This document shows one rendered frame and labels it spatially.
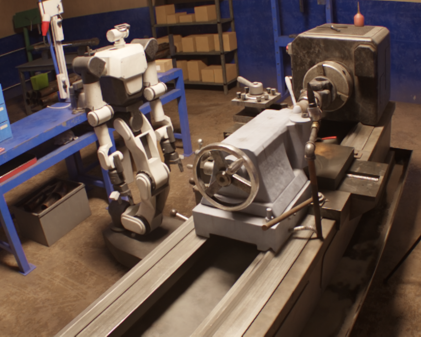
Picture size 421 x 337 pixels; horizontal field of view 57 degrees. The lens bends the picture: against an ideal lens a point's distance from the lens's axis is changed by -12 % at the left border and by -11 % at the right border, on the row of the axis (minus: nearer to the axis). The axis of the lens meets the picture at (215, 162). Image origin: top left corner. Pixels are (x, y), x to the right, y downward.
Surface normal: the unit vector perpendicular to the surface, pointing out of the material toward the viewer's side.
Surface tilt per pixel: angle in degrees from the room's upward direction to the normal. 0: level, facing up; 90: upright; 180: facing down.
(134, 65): 90
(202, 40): 90
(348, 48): 90
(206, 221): 90
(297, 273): 0
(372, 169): 0
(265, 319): 0
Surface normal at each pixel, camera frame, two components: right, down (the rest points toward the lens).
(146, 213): -0.57, 0.39
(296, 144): 0.22, 0.19
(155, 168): 0.71, -0.22
